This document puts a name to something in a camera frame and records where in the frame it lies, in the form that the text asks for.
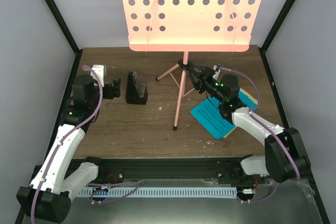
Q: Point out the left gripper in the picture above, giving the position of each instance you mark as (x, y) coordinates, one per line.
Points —
(110, 95)

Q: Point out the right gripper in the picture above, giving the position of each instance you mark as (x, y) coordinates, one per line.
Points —
(202, 77)

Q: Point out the black metronome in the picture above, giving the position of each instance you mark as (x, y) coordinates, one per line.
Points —
(131, 95)

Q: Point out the blue sheet music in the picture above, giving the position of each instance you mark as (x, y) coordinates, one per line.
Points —
(208, 116)

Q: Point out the yellow sheet music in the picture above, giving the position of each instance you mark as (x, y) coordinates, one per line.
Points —
(249, 101)

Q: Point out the pink music stand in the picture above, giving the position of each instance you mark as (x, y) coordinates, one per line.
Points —
(190, 25)

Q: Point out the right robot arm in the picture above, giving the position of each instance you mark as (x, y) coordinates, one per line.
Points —
(285, 156)

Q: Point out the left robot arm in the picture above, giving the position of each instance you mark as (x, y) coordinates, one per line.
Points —
(49, 195)

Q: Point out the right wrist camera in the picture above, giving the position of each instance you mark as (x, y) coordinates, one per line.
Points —
(216, 71)

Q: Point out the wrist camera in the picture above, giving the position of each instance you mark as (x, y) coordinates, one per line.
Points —
(216, 71)
(100, 71)

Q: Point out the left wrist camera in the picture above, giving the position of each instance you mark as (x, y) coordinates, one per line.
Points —
(100, 71)

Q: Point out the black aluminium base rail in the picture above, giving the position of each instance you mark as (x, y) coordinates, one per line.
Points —
(225, 170)

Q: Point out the light blue slotted cable duct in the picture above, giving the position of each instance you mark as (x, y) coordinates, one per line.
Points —
(161, 192)

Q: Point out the left black frame post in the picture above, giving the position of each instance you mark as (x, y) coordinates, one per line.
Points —
(62, 25)

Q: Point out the black frame post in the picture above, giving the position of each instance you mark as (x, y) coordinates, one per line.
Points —
(277, 24)
(62, 25)

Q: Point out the right black frame post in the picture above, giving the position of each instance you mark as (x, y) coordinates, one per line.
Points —
(277, 24)

